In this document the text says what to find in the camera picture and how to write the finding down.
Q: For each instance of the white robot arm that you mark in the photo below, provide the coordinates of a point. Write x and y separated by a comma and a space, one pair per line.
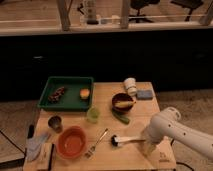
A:
166, 123

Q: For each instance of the green plastic cup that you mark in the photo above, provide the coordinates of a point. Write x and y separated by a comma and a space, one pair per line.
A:
93, 115

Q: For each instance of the grey metal cup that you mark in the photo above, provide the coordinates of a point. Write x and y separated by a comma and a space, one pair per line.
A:
55, 122

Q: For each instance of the dark brown bowl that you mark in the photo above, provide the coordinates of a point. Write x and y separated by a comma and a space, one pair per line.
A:
121, 97

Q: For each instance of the yellow corn cob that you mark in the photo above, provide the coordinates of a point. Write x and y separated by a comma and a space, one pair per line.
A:
124, 104

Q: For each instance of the orange peach fruit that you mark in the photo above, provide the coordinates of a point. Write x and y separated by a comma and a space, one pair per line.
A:
84, 93

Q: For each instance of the blue sponge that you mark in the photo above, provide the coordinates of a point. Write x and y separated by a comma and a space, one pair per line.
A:
144, 94

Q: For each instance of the green cucumber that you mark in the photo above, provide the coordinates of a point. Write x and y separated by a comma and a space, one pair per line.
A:
120, 117

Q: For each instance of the green plastic tray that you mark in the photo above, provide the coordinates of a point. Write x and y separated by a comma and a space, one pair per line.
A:
71, 99

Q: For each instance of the orange plastic bowl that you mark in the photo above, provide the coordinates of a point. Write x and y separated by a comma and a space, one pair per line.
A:
71, 143

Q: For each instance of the grey blue cloth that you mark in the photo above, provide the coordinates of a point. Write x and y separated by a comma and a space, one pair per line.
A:
34, 146

